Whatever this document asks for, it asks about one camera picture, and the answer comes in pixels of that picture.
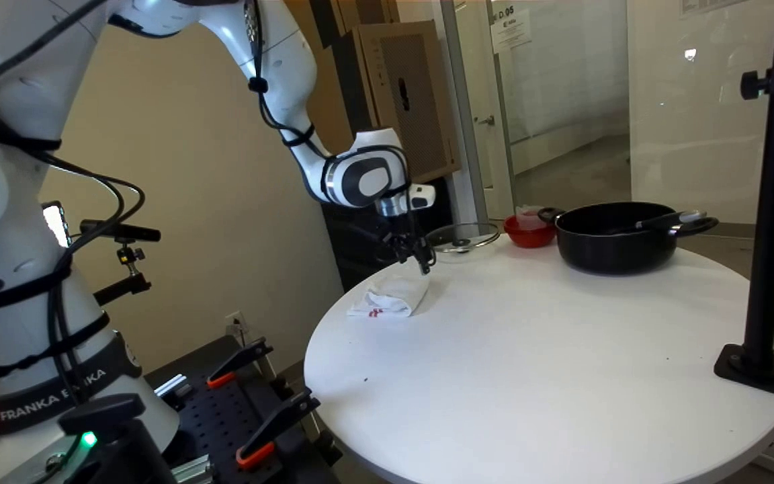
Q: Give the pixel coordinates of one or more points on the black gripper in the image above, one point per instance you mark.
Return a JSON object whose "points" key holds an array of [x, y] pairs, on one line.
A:
{"points": [[401, 236]]}

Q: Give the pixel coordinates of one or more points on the white towel with red stripes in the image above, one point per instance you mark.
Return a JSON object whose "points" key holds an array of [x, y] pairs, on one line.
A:
{"points": [[391, 300]]}

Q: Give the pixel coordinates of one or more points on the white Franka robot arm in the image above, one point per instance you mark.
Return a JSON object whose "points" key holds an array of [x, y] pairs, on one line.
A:
{"points": [[136, 179]]}

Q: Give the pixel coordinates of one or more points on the glass pot lid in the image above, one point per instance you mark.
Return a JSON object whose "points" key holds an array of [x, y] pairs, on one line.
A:
{"points": [[471, 241]]}

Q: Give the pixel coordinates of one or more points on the red plastic container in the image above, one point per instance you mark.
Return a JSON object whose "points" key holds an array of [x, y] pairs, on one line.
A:
{"points": [[527, 233]]}

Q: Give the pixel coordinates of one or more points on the brown cardboard box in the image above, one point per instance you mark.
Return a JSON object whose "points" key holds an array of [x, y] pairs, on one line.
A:
{"points": [[397, 81]]}

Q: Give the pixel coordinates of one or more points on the black cooking pot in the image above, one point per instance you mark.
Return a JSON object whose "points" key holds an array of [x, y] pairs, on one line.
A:
{"points": [[620, 237]]}

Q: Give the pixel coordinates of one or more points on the black orange clamp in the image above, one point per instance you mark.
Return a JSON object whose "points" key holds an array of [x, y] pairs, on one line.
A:
{"points": [[275, 432], [240, 365]]}

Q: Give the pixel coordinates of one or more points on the paper sign on door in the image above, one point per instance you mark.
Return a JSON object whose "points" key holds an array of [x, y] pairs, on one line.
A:
{"points": [[512, 27]]}

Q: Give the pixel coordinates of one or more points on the black control box green light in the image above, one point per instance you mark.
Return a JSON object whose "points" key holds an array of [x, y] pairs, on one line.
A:
{"points": [[92, 435]]}

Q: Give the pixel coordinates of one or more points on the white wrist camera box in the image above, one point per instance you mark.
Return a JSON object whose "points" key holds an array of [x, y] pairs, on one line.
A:
{"points": [[420, 197]]}

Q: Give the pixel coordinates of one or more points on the black camera on mount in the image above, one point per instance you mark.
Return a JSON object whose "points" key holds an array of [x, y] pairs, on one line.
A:
{"points": [[121, 260]]}

